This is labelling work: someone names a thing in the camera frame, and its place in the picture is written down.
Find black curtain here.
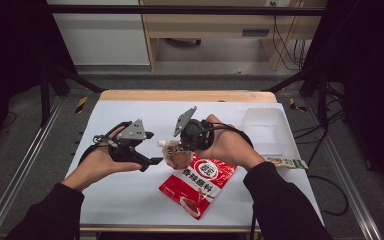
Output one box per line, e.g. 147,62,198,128
301,0,384,204
0,0,78,161

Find black horizontal frame bar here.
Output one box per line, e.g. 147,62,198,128
45,4,326,17

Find translucent white plastic container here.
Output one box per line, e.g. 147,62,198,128
241,107,302,161

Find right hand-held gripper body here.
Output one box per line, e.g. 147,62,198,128
172,105,216,152

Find white cabinet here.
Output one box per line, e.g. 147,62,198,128
45,0,152,67

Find black floor cable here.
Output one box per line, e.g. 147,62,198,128
307,133,350,217

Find person's left hand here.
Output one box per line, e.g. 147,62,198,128
61,126,143,193

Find red seasoning packet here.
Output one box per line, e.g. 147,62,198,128
158,153,238,221

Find wooden table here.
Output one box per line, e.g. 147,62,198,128
79,89,278,234

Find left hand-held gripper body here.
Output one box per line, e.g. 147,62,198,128
92,118,152,165

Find green and white packet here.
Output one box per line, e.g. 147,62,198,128
264,157,310,171

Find black metal stand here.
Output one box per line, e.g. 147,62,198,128
38,63,105,128
265,65,330,132

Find person's right hand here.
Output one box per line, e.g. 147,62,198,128
194,113,268,173

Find wooden desk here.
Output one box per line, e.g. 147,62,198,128
139,0,328,72

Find white paper table cover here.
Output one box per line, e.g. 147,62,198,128
65,99,325,228

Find black left gripper strap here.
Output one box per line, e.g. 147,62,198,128
77,142,98,166

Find black hanging cables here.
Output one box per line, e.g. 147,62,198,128
271,1,308,72

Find aluminium floor rail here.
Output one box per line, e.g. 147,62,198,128
305,98,383,240
0,95,66,240

